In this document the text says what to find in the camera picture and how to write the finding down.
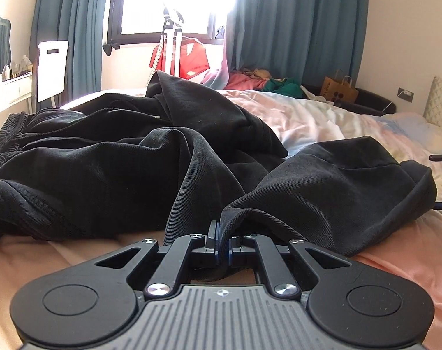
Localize white chair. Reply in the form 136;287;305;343
31;40;71;112

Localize white garment steamer stand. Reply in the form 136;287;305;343
146;5;186;88

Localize pink cloth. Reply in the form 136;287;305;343
224;73;270;92

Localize red garment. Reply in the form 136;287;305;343
149;37;210;79

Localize brown paper bag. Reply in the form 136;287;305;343
321;69;359;104

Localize quilted cream pillow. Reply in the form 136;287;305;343
423;76;442;136

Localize black pants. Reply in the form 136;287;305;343
0;70;438;281

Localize teal curtain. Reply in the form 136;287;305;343
29;0;116;107
224;0;369;89

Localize wavy framed mirror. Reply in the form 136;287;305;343
0;13;13;77

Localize white dressing table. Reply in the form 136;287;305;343
0;73;36;118

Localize pastel bed blanket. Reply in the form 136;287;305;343
0;87;442;350

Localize green cloth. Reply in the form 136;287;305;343
261;78;304;99

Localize black bed frame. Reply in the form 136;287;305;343
301;85;397;116

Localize beige cloth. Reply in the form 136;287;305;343
243;67;276;80

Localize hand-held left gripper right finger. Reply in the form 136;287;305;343
228;232;353;298

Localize row of cosmetic bottles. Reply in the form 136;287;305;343
0;55;34;83

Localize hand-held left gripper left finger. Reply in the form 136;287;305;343
96;220;220;298

